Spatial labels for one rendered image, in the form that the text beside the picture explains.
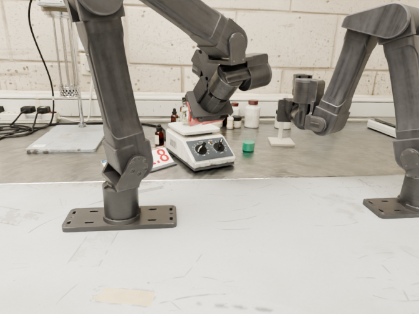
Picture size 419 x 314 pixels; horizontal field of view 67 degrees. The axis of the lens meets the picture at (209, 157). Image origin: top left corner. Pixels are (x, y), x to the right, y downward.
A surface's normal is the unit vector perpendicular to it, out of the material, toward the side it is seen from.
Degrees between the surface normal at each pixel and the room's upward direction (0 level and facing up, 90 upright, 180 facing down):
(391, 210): 0
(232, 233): 0
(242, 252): 0
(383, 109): 90
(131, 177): 90
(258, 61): 90
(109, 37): 102
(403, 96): 91
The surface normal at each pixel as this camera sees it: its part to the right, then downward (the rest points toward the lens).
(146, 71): 0.13, 0.33
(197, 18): 0.49, 0.32
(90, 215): 0.03, -0.94
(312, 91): -0.76, 0.19
